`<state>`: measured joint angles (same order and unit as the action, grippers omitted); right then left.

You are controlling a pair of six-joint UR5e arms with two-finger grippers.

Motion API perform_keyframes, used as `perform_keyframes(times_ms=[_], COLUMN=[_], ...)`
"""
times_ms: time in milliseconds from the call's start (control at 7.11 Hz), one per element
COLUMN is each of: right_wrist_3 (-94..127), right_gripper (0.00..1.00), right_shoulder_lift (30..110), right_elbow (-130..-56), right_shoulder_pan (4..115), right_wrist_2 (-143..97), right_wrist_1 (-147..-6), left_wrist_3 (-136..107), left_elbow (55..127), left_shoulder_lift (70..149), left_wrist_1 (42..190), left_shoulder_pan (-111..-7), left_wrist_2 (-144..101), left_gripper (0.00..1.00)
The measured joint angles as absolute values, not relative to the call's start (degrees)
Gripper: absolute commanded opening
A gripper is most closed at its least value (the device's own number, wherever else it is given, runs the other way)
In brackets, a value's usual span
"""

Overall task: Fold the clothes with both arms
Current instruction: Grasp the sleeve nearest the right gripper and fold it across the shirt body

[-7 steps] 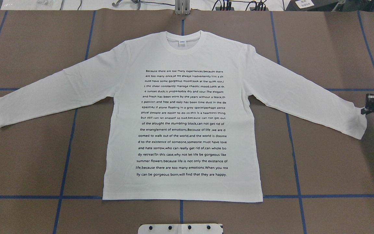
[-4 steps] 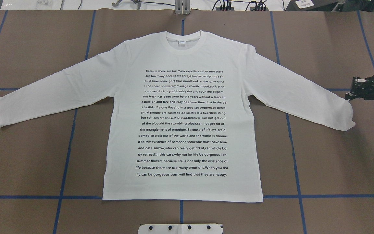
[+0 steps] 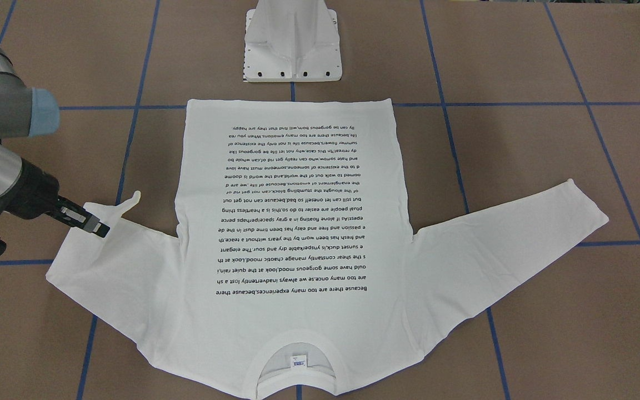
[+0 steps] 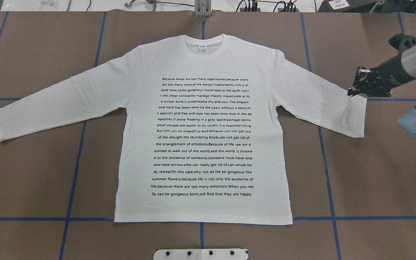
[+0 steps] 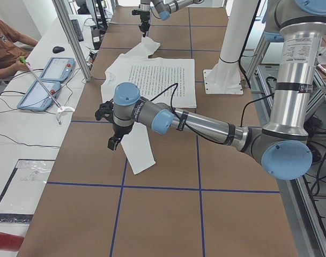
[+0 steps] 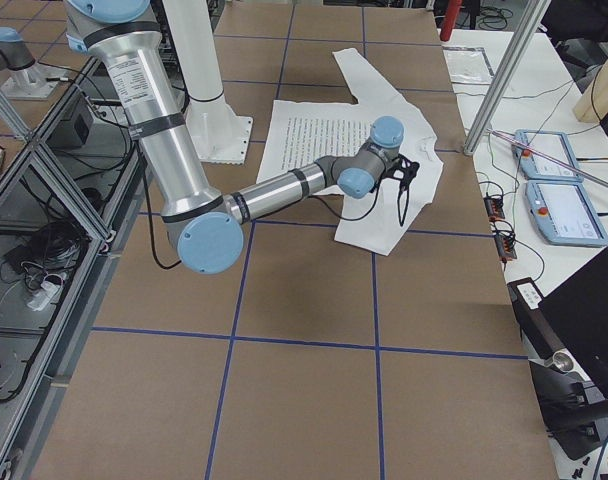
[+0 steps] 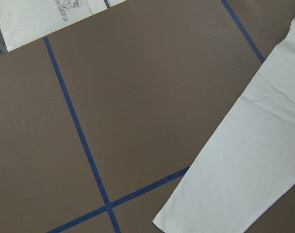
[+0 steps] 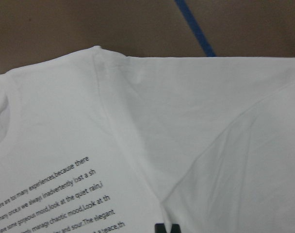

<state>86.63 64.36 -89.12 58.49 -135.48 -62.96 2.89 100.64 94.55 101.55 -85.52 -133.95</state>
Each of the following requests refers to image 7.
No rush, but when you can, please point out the white long-sleeve printed shirt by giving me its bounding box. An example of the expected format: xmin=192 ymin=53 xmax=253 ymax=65
xmin=153 ymin=18 xmax=295 ymax=233

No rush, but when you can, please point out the clear plastic garment bag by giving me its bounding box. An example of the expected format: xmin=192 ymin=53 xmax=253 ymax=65
xmin=0 ymin=0 xmax=121 ymax=56

